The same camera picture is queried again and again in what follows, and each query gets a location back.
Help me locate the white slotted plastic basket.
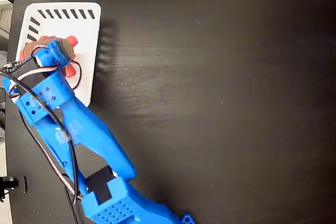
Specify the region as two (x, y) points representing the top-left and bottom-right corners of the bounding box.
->
(15, 2), (102, 108)

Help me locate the black table clamp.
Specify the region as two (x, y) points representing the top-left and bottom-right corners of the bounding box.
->
(0, 175), (28, 195)

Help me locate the red white black servo wire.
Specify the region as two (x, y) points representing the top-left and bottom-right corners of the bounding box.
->
(7, 60), (83, 201)

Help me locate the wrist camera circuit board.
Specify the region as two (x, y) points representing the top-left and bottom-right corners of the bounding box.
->
(0, 60), (24, 73)

